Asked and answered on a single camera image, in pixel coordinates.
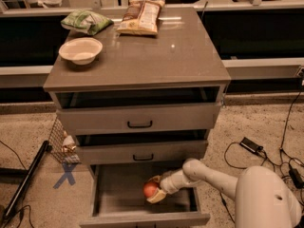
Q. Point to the grey drawer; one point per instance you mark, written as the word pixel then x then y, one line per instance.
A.
pixel 118 200
pixel 145 118
pixel 141 152

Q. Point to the brown and white chip bag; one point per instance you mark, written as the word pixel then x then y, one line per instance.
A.
pixel 141 17

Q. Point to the middle grey drawer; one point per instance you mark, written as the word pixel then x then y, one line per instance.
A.
pixel 141 152

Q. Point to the grey drawer cabinet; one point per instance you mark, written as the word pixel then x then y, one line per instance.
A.
pixel 178 66

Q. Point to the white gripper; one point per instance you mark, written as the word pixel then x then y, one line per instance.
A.
pixel 168 183

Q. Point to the white paper bowl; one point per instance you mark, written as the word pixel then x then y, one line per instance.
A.
pixel 81 51

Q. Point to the bottom grey drawer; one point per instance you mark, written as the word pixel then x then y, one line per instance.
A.
pixel 118 200

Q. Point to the blue tape cross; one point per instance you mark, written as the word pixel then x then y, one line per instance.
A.
pixel 67 175

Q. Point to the wire mesh basket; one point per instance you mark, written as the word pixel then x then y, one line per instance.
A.
pixel 63 148

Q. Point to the green snack bag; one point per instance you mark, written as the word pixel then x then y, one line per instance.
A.
pixel 86 21

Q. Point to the black power adapter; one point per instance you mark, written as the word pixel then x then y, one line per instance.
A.
pixel 296 178
pixel 250 145

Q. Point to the black bar left floor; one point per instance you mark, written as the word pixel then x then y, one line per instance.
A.
pixel 25 178

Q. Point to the orange-red apple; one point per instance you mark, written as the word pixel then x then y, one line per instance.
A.
pixel 149 189

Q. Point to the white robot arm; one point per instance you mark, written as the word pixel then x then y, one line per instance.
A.
pixel 262 199

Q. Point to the top grey drawer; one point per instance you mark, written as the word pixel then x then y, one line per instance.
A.
pixel 145 118

